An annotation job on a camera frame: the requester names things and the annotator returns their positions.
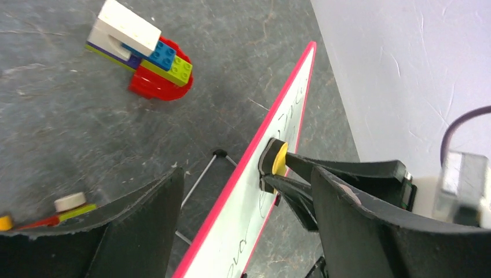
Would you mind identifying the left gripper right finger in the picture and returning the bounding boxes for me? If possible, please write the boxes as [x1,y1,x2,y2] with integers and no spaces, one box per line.
[311,167,490,277]

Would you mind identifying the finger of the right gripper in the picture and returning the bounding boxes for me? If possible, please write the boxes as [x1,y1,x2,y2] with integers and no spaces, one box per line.
[263,174,318,232]
[285,153,408,204]

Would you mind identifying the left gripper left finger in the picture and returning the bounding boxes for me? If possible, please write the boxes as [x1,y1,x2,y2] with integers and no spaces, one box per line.
[1,167,184,277]

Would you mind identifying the yellow bone-shaped eraser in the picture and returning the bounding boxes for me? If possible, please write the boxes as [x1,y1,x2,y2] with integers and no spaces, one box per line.
[258,138,288,194]

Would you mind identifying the pink framed whiteboard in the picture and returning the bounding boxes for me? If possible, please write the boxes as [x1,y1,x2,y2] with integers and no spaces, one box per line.
[173,41,317,277]

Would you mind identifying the red toy block car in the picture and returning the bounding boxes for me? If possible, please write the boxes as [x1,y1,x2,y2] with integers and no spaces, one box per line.
[1,192,98,232]

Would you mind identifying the red toy block boat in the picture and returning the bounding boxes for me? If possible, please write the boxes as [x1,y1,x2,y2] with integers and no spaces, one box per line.
[85,1,193,101]

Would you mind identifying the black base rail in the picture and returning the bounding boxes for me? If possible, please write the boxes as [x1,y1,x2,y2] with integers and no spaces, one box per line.
[305,256,329,278]

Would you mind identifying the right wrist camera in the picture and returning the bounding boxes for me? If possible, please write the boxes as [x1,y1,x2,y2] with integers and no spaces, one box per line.
[412,151,490,229]

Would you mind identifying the metal wire whiteboard stand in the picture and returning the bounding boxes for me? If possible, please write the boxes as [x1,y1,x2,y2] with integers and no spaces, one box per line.
[175,148,237,245]

